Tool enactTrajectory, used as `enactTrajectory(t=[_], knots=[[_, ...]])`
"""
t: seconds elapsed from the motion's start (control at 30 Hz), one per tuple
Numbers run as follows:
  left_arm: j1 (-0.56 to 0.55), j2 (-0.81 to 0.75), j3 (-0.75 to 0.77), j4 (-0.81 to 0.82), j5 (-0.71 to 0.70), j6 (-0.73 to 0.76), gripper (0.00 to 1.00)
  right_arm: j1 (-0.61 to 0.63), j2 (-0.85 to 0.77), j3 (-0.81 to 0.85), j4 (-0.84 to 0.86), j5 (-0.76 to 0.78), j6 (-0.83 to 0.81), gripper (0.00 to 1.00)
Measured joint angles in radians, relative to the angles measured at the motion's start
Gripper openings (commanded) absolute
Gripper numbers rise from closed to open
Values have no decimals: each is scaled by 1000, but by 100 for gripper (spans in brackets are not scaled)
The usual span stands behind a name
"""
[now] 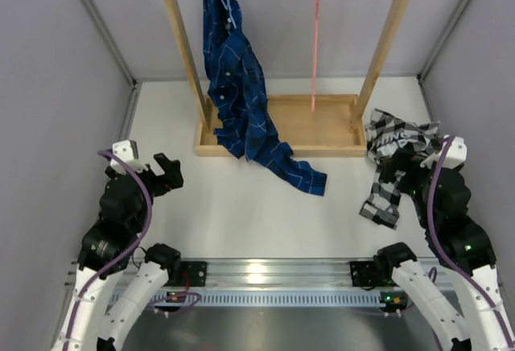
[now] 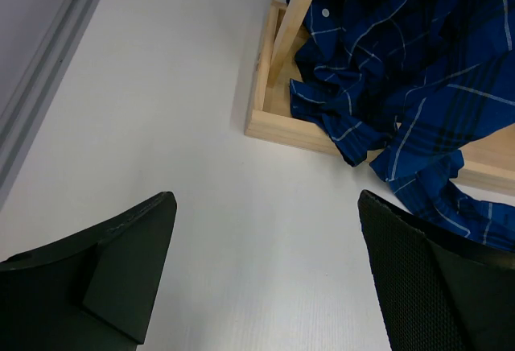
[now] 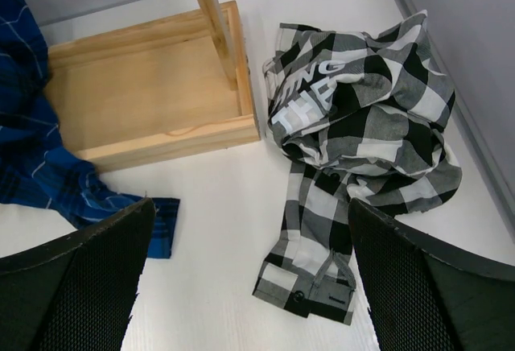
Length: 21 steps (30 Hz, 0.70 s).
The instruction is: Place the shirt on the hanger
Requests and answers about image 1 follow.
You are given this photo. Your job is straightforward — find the black white checkered shirt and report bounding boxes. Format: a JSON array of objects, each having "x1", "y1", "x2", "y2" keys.
[{"x1": 360, "y1": 109, "x2": 443, "y2": 229}]

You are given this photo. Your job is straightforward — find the pink wire hanger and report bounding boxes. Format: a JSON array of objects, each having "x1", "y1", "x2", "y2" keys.
[{"x1": 311, "y1": 0, "x2": 320, "y2": 114}]

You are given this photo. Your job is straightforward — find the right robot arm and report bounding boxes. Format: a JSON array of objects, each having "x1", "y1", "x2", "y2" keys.
[{"x1": 373, "y1": 150, "x2": 514, "y2": 350}]

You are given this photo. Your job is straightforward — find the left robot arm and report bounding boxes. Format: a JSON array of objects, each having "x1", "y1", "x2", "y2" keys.
[{"x1": 52, "y1": 148, "x2": 183, "y2": 350}]

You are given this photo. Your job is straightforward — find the blue plaid shirt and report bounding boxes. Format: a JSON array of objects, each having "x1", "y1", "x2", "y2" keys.
[{"x1": 202, "y1": 0, "x2": 328, "y2": 196}]

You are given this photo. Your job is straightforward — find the light blue hanger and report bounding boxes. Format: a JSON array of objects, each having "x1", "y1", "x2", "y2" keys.
[{"x1": 222, "y1": 0, "x2": 237, "y2": 30}]

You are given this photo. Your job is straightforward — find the wooden clothes rack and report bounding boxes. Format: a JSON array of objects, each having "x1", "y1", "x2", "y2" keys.
[{"x1": 163, "y1": 0, "x2": 410, "y2": 158}]

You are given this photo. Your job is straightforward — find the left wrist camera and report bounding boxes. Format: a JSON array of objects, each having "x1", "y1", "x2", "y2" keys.
[{"x1": 112, "y1": 139, "x2": 147, "y2": 173}]

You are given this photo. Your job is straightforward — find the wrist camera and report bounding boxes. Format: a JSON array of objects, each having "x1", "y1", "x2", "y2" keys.
[
  {"x1": 420, "y1": 137, "x2": 468, "y2": 169},
  {"x1": 112, "y1": 139, "x2": 147, "y2": 173}
]

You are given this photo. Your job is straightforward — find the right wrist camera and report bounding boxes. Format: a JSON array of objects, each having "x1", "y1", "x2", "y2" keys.
[{"x1": 420, "y1": 137, "x2": 468, "y2": 169}]

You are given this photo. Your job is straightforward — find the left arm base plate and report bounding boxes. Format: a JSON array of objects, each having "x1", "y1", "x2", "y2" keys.
[{"x1": 176, "y1": 261, "x2": 208, "y2": 287}]

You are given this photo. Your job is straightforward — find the aluminium mounting rail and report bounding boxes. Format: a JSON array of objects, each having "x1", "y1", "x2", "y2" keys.
[{"x1": 64, "y1": 257, "x2": 504, "y2": 291}]

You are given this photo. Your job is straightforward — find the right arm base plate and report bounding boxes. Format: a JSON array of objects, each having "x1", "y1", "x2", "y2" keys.
[{"x1": 349, "y1": 261, "x2": 379, "y2": 290}]

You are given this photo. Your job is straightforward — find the slotted cable duct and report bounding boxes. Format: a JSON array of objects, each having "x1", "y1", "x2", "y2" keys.
[{"x1": 146, "y1": 290, "x2": 408, "y2": 308}]

